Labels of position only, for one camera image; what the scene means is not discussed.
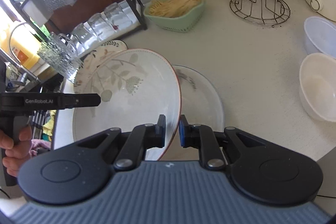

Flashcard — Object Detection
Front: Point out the upturned small glass middle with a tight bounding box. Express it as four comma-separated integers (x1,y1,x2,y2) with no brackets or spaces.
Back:
87,13,114,41

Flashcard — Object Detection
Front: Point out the upturned small glass left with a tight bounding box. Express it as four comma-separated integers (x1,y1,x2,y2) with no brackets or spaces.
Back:
71,23,92,50

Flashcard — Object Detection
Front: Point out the cream floral plate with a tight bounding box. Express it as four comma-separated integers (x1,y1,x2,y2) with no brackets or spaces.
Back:
74,40,128,90

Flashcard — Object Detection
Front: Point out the yellow detergent bottle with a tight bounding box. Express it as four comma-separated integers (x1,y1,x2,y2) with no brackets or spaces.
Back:
1,21,41,69

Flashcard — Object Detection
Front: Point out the upturned small glass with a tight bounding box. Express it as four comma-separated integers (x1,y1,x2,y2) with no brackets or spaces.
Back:
104,3,133,31
71,23,92,50
87,13,114,41

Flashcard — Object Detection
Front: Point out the upturned small glass right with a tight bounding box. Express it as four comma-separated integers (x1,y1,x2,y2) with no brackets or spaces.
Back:
104,3,133,31

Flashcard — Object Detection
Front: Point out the lilac plastic bowl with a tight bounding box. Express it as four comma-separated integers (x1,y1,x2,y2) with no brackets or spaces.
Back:
303,16,336,58

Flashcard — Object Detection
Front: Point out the white ceramic bowl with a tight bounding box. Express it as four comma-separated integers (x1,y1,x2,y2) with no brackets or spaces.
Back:
299,53,335,122

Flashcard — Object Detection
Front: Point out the green basket with noodles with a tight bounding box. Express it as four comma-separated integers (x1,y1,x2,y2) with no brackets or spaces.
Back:
143,0,206,33

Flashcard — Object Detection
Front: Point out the person's left hand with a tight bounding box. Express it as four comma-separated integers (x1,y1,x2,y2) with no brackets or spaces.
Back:
1,125,32,177

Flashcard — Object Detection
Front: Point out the large white leaf-pattern bowl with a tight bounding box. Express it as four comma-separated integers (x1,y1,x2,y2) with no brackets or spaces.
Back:
72,49,181,160

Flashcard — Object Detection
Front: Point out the tall textured drinking glass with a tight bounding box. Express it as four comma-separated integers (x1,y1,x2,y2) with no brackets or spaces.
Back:
38,32,82,83

